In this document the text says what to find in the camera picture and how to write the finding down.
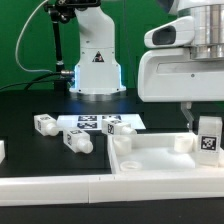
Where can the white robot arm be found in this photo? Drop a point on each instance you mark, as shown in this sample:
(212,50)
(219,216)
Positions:
(97,72)

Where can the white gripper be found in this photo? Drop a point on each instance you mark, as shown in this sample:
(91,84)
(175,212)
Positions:
(169,75)

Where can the white part at left edge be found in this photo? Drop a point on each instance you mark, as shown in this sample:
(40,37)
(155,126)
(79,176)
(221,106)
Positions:
(2,151)

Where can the white sheet with tags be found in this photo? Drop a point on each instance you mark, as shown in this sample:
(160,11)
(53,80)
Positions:
(93,122)

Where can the black camera stand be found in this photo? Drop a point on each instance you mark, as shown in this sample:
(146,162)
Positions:
(56,43)

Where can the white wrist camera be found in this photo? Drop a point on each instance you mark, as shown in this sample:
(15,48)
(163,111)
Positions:
(177,33)

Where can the white square tabletop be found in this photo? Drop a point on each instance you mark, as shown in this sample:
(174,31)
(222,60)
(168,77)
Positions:
(152,152)

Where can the white L-shaped obstacle wall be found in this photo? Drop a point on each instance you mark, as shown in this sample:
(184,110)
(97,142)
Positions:
(124,187)

